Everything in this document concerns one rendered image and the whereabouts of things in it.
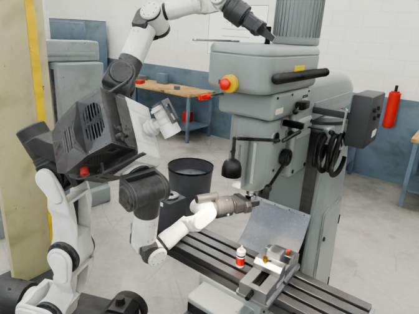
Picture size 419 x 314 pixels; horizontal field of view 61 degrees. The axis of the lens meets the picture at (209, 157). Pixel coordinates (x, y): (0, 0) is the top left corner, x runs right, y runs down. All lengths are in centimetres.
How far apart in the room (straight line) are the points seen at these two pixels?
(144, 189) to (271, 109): 52
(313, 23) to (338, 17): 419
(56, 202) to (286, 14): 116
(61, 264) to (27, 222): 140
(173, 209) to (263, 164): 62
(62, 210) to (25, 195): 141
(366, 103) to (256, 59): 51
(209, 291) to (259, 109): 87
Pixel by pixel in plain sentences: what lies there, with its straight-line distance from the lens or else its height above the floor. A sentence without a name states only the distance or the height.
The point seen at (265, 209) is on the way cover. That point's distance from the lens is 197.
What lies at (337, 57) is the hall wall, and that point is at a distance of 572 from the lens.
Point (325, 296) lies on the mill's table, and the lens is 165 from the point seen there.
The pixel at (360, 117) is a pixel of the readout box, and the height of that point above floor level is 164.
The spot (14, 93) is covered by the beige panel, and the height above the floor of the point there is 147.
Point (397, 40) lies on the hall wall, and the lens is 553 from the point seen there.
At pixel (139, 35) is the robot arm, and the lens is 142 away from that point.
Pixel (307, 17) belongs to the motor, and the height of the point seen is 200.
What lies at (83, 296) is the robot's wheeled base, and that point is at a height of 57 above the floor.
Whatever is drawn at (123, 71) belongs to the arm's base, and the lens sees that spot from 131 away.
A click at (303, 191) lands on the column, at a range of 185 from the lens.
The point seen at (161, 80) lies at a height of 95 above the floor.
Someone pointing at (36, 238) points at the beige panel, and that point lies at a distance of 306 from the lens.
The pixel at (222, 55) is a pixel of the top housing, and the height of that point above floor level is 185.
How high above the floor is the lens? 192
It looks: 20 degrees down
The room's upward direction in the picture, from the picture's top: 3 degrees clockwise
